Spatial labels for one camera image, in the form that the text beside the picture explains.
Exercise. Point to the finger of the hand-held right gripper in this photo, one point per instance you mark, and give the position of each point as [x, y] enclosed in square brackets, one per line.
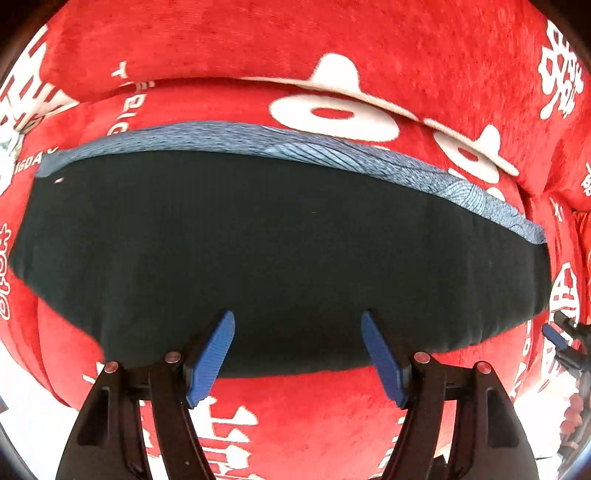
[554, 337]
[568, 319]

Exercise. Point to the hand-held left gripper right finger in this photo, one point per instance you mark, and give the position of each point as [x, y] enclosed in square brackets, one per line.
[381, 355]

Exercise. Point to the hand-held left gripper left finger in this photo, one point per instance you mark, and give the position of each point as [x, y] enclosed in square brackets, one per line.
[213, 355]

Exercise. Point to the black pants with blue waistband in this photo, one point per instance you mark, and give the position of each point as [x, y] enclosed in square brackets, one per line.
[277, 254]

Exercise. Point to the pile of light clothes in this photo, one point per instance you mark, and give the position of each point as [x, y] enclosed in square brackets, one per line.
[9, 147]

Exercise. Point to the red printed sofa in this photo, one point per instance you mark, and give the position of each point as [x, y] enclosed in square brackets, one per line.
[323, 60]

